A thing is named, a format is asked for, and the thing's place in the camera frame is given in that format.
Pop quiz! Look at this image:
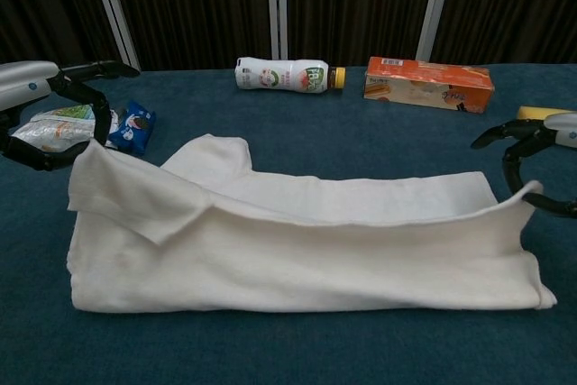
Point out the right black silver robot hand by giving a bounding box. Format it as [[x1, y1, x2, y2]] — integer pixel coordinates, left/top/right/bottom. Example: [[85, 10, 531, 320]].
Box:
[[470, 112, 577, 217]]

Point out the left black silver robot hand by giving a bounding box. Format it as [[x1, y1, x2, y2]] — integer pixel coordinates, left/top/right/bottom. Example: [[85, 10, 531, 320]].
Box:
[[0, 59, 142, 173]]

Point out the white T-shirt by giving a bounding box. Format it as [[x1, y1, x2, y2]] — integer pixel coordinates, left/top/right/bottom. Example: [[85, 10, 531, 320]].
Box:
[[66, 133, 559, 317]]

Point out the yellow sponge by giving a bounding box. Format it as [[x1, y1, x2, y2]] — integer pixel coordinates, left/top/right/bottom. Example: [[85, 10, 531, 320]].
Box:
[[517, 105, 577, 124]]

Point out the white snack bag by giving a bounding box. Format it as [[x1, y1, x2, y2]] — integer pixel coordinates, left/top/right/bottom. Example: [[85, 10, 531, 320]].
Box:
[[11, 104, 122, 154]]

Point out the dark brown pleated curtain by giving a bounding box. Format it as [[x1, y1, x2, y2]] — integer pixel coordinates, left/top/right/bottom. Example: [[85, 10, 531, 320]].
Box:
[[0, 0, 125, 82], [104, 0, 274, 73], [284, 0, 437, 69], [431, 0, 577, 66]]

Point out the blue cookie packet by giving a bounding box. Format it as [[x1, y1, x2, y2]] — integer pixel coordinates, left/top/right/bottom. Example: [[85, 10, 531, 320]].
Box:
[[106, 100, 158, 156]]

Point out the orange cardboard carton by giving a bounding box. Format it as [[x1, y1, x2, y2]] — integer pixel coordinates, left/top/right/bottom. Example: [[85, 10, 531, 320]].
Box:
[[362, 56, 495, 116]]

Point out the white drink bottle yellow cap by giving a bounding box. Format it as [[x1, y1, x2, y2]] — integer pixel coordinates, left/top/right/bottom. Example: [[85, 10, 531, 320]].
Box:
[[234, 56, 347, 96]]

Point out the teal table cover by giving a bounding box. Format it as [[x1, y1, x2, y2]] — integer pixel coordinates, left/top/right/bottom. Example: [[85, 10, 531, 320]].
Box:
[[0, 63, 577, 385]]

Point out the white partition post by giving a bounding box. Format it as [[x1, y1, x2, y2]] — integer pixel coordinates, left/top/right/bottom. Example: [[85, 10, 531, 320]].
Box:
[[85, 0, 142, 73], [265, 0, 289, 72], [414, 0, 457, 61]]

